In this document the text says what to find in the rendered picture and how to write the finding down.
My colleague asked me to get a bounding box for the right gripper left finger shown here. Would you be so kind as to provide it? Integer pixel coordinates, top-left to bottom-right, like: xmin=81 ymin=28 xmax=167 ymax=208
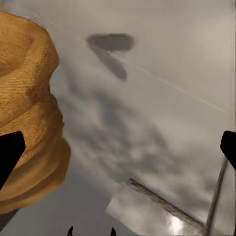
xmin=0 ymin=131 xmax=26 ymax=190

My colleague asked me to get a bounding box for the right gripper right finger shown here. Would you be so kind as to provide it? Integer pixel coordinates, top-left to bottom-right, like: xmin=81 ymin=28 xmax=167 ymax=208
xmin=221 ymin=130 xmax=236 ymax=170

